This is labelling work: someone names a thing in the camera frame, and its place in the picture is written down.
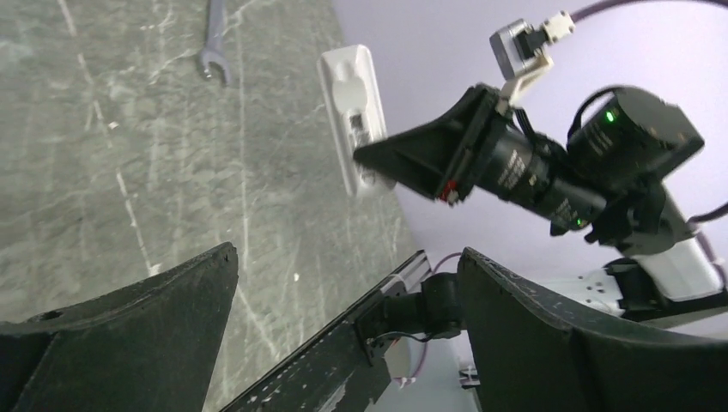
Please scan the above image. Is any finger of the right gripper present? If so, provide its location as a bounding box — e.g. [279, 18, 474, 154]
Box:
[353, 85, 492, 199]

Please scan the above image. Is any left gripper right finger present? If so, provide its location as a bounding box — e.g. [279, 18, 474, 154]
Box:
[457, 248, 727, 411]

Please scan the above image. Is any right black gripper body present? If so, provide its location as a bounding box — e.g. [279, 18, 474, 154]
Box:
[438, 90, 504, 205]

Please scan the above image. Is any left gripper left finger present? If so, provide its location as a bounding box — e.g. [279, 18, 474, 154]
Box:
[1, 242, 238, 411]

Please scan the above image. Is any white remote control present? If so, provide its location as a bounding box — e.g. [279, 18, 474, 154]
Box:
[317, 45, 395, 197]

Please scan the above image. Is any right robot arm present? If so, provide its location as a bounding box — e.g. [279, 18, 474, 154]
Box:
[353, 84, 727, 322]

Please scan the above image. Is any silver open-end wrench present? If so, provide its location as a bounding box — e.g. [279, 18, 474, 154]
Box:
[198, 0, 232, 86]

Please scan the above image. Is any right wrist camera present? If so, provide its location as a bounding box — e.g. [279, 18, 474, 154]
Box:
[489, 11, 575, 114]

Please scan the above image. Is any purple base cable loop right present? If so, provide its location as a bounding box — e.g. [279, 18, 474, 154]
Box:
[392, 251, 463, 389]

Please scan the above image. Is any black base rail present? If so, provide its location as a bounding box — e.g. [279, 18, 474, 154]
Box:
[224, 251, 464, 411]

